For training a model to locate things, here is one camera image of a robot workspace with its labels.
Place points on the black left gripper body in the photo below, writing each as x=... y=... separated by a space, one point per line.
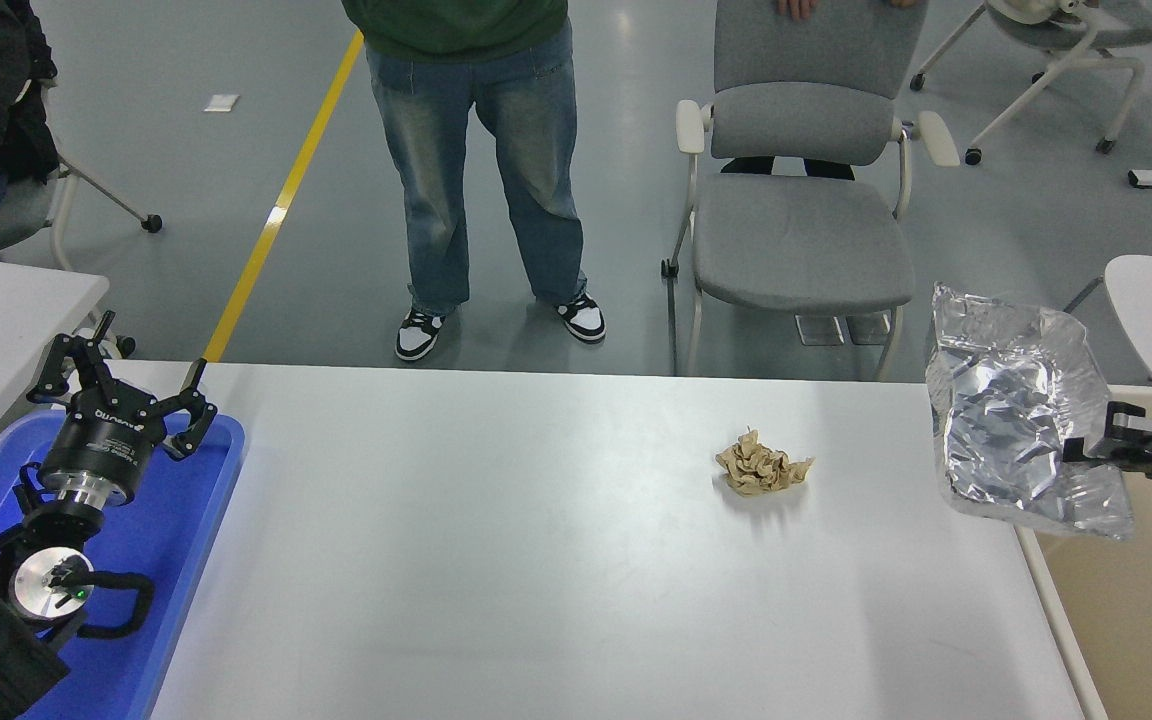
x=106 y=445

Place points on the large pale bin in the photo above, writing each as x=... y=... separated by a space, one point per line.
x=1136 y=620

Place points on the grey padded armchair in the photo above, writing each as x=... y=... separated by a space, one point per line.
x=801 y=240

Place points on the clear floor plate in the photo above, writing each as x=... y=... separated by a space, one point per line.
x=821 y=332
x=866 y=330

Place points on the blue plastic tray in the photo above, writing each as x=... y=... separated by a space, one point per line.
x=166 y=520

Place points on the standing person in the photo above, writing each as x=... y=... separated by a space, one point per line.
x=536 y=150

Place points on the grey chair with white legs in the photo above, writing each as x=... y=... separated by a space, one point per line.
x=21 y=210

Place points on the white framed wheeled chair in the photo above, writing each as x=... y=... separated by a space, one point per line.
x=1086 y=30

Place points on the silver foil tray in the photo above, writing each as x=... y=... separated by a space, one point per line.
x=1006 y=410

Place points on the tan paper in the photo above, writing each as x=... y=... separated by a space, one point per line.
x=761 y=467

